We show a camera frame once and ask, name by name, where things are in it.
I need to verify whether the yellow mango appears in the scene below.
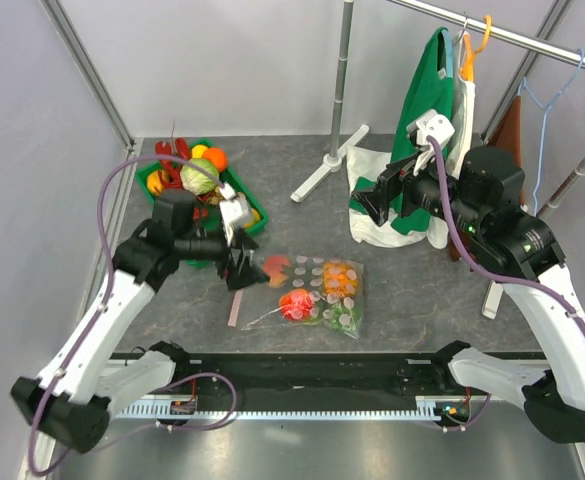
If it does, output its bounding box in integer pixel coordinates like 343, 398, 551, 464
145, 169, 170, 197

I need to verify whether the clothes rack stand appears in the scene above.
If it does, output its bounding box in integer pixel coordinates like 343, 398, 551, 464
290, 0, 585, 316

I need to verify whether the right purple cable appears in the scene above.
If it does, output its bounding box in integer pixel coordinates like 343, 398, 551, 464
426, 134, 585, 464

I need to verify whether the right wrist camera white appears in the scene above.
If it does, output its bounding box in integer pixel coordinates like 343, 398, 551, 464
406, 109, 455, 176

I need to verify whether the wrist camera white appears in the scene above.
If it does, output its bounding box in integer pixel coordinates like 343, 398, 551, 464
406, 109, 455, 176
219, 183, 253, 246

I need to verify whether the yellow lemon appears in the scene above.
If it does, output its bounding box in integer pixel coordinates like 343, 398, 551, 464
191, 144, 208, 158

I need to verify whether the green shirt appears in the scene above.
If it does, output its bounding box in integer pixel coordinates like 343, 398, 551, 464
346, 27, 455, 248

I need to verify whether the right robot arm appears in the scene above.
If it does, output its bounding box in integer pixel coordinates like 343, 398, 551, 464
351, 146, 585, 443

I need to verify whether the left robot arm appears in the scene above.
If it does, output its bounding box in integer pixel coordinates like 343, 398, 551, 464
10, 187, 269, 453

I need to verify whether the brown towel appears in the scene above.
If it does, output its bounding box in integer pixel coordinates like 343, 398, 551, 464
447, 95, 525, 262

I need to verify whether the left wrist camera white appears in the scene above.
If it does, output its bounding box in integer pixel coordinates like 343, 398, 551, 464
219, 183, 253, 246

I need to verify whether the toy pineapple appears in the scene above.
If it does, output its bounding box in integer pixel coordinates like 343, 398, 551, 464
322, 260, 362, 298

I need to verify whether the purple cable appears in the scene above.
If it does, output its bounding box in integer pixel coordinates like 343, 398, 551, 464
25, 153, 238, 475
426, 134, 585, 464

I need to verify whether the clear zip top bag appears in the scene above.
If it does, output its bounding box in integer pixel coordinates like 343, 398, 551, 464
227, 255, 365, 339

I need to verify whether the green bell pepper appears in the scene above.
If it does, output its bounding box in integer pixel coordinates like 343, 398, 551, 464
322, 297, 363, 338

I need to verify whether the green plastic tray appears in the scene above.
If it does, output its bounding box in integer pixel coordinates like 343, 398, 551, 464
135, 138, 270, 270

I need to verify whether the orange hanger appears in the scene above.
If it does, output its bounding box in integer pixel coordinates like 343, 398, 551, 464
459, 15, 492, 82

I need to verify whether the peach fruit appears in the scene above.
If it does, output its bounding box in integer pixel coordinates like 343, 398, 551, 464
262, 255, 292, 288

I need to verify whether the slotted cable duct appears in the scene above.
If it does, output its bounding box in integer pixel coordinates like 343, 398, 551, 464
116, 396, 452, 422

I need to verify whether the blue wire hanger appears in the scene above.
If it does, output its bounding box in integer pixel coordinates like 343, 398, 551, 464
517, 48, 585, 215

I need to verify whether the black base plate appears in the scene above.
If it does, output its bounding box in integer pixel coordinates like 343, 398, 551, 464
175, 353, 486, 408

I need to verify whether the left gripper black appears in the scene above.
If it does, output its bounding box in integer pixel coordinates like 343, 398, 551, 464
177, 225, 271, 292

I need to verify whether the green cabbage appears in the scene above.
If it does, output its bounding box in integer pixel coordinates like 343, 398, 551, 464
180, 158, 219, 195

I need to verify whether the orange fruit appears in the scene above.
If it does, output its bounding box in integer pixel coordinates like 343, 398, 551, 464
202, 147, 228, 173

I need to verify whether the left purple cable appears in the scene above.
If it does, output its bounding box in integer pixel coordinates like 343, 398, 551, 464
25, 153, 238, 475

